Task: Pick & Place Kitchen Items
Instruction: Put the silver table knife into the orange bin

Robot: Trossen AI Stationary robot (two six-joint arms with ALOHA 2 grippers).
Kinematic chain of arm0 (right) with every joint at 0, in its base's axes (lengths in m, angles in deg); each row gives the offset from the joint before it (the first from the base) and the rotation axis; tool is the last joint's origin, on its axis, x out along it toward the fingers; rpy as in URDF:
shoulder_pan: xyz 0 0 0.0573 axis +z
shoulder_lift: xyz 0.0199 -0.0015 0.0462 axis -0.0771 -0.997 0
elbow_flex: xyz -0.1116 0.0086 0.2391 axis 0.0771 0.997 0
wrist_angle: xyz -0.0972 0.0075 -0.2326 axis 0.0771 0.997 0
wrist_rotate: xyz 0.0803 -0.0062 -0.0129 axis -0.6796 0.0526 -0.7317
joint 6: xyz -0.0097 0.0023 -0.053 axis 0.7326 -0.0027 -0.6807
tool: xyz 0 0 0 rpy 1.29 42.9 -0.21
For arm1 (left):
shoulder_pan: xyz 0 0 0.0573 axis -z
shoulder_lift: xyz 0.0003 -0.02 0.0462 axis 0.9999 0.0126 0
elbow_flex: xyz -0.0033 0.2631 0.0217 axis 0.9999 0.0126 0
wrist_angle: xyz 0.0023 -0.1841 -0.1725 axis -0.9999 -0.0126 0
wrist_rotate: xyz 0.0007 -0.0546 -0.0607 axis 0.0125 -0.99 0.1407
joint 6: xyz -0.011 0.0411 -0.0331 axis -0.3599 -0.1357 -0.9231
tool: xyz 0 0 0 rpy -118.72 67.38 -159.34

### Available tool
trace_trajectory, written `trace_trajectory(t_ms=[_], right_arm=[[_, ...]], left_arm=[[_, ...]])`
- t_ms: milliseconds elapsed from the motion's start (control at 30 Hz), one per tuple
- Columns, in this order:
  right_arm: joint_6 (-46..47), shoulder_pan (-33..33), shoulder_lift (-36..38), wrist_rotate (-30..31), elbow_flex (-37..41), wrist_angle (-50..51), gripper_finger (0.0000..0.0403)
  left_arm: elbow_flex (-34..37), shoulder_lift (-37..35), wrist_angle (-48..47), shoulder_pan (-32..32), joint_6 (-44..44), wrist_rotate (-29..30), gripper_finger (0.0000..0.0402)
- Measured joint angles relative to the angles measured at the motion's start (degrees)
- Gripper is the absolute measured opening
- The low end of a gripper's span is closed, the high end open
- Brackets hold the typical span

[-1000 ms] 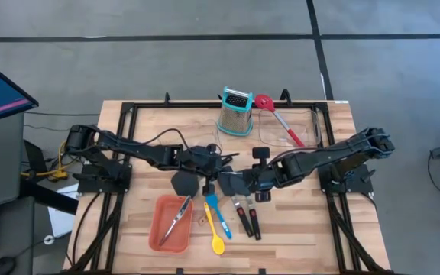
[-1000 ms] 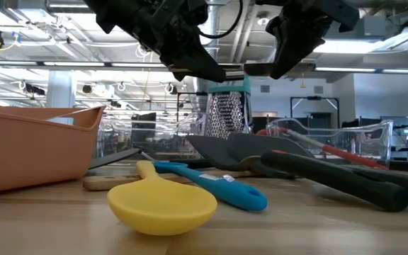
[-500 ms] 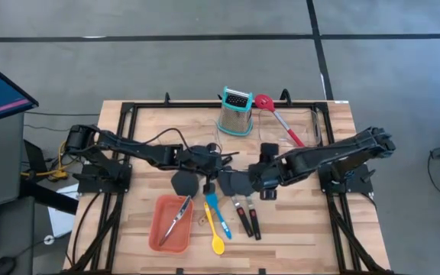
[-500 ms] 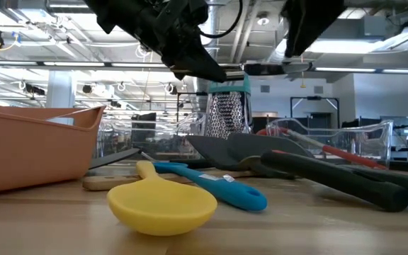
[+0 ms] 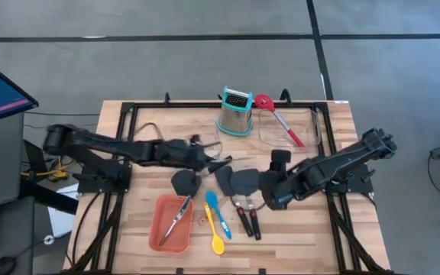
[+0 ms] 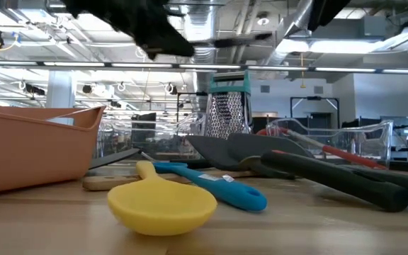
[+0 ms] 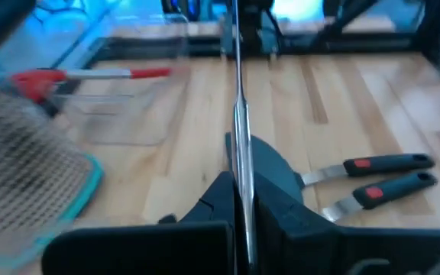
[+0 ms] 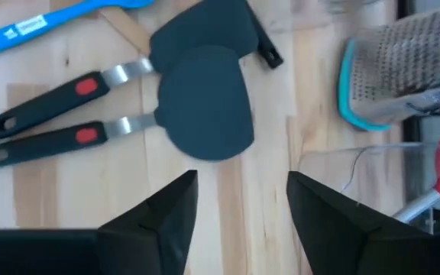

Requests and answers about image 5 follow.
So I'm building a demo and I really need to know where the black spatula red-marked handle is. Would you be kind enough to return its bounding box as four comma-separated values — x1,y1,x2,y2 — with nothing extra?
215,166,254,238
229,169,262,241

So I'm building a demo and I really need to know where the black computer mouse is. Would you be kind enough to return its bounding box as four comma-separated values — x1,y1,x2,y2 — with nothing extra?
0,256,17,275

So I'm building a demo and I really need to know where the orange plastic bin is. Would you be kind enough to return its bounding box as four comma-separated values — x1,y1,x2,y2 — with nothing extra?
148,193,195,254

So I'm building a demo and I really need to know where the red slotted spoon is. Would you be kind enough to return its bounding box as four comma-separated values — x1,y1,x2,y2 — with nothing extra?
254,94,306,148

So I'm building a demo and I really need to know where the teal steel box grater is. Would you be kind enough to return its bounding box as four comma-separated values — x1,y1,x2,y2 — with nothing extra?
215,86,254,137

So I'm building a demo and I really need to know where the yellow cable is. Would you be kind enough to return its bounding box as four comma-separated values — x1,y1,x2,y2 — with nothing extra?
21,156,87,180

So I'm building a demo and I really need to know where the black spatula with steel shaft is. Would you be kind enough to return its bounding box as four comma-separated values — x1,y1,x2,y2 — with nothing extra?
170,155,233,199

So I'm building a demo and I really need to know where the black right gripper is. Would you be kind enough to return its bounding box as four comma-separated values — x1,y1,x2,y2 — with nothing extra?
257,149,296,212

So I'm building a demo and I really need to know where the blue silicone spoon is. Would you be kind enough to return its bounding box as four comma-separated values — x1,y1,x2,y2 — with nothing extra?
205,190,233,241

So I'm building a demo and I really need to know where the white paper sheet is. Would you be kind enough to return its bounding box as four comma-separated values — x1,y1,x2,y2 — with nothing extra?
47,185,79,238

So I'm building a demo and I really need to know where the black floor cable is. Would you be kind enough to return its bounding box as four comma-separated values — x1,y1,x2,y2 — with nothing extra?
24,110,101,133

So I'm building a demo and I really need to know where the yellow silicone spoon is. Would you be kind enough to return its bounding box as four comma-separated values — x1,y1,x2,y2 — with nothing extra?
203,201,225,256

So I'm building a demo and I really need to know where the black desk leg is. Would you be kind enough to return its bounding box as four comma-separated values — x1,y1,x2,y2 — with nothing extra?
19,139,79,215

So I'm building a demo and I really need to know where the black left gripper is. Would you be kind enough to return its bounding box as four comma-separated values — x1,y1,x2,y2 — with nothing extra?
157,134,225,173

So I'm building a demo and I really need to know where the clear plastic bin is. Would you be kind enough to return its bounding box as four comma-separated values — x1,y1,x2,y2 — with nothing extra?
257,108,322,154
157,121,223,167

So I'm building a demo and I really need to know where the black metal table frame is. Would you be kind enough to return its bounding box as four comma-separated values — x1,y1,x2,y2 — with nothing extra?
65,91,393,275

